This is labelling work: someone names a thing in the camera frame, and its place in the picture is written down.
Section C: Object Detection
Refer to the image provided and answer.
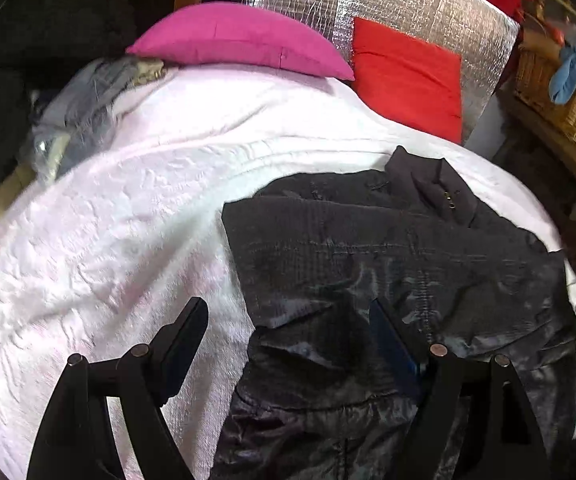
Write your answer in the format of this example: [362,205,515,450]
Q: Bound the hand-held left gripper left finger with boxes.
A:
[26,296,210,480]

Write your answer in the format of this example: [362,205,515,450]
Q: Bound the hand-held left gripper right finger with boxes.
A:
[368,298,550,480]

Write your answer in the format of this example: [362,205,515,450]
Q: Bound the black jacket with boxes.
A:
[209,145,576,480]

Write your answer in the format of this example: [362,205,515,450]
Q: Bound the grey crumpled clothes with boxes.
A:
[28,56,165,183]

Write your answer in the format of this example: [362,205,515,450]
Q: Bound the black clothes pile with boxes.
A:
[0,0,139,201]

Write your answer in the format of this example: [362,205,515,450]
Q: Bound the white bed blanket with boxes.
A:
[0,62,576,480]

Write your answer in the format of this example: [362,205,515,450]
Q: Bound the red pillow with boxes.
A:
[352,16,464,146]

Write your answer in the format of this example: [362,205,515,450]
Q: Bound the wooden shelf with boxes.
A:
[498,0,576,221]

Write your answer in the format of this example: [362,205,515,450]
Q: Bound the wicker basket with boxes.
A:
[513,45,576,147]

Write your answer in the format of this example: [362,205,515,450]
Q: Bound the magenta pillow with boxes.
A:
[125,2,356,82]

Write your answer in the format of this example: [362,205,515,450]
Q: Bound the silver foil insulation sheet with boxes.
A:
[233,0,521,147]

